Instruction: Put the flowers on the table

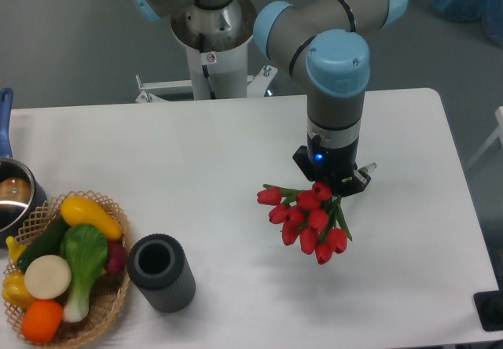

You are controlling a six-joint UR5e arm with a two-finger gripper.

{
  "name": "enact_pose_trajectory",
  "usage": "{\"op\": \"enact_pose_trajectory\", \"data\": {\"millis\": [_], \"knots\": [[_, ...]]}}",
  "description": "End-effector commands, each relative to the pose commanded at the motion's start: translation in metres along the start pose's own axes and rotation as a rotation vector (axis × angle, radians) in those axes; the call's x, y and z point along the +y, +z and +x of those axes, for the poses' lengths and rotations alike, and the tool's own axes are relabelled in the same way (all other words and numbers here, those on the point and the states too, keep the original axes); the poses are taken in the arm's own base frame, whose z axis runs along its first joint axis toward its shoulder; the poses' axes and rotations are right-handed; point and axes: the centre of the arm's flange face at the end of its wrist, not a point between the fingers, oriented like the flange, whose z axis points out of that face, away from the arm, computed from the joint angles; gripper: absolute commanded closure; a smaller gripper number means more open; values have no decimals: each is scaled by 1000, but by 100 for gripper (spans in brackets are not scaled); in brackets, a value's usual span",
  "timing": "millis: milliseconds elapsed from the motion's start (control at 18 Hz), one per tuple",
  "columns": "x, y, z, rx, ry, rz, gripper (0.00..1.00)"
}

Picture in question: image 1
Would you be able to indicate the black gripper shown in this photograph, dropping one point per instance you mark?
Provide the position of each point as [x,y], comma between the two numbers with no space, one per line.
[335,167]

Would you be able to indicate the red tulip bouquet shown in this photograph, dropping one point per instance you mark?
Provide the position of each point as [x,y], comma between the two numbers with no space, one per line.
[313,217]

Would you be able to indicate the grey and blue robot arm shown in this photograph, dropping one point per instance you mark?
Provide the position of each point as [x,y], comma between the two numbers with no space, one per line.
[320,46]

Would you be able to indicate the dark grey ribbed vase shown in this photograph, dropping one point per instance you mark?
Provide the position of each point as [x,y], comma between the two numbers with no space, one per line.
[158,266]

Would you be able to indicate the black device at table edge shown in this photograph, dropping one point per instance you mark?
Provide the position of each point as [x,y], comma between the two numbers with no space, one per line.
[489,309]

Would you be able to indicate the purple red radish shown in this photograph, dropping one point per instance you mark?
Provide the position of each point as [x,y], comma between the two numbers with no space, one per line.
[117,258]

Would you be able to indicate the woven wicker basket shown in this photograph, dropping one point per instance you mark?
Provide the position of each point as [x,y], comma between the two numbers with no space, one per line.
[108,295]

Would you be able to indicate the green bok choy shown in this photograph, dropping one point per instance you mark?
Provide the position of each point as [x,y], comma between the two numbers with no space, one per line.
[85,249]

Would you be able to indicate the yellow squash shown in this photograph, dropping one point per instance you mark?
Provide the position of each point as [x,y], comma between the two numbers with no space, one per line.
[76,210]

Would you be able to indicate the dark green cucumber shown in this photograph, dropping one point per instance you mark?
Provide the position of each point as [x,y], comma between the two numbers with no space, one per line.
[47,243]

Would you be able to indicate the round beige bun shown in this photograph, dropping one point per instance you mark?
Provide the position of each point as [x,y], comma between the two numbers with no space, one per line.
[47,277]

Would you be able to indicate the yellow banana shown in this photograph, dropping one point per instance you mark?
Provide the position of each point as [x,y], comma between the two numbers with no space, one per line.
[15,249]

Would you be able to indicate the orange fruit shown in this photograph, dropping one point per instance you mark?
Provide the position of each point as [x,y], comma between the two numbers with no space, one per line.
[41,321]

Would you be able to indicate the yellow bell pepper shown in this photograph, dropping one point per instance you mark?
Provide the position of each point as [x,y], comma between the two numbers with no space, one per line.
[15,292]

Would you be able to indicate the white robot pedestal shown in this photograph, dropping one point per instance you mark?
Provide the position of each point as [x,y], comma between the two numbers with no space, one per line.
[213,75]

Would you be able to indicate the white frame at right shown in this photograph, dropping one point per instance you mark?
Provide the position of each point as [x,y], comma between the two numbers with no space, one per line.
[490,146]

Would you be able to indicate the blue handled saucepan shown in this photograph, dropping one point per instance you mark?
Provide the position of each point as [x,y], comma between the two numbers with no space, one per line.
[21,194]

